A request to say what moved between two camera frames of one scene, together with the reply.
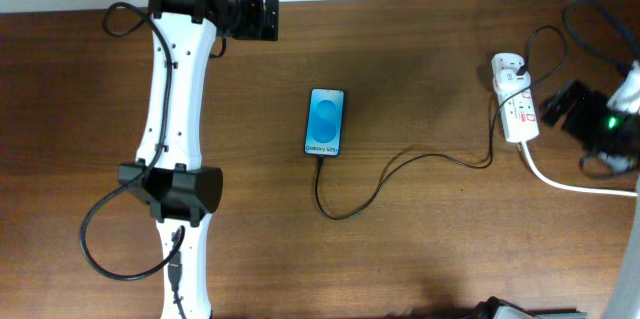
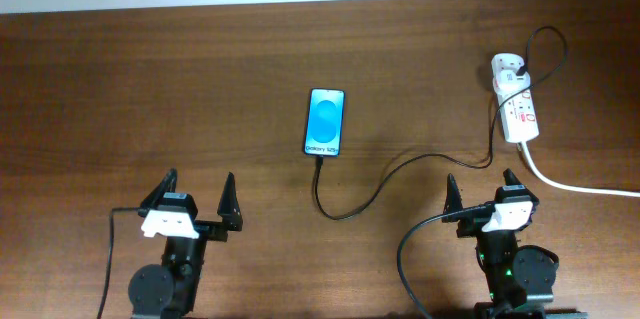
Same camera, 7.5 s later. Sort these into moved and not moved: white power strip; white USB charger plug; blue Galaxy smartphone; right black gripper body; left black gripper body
Moved: right black gripper body; left black gripper body
Not moved: white USB charger plug; white power strip; blue Galaxy smartphone
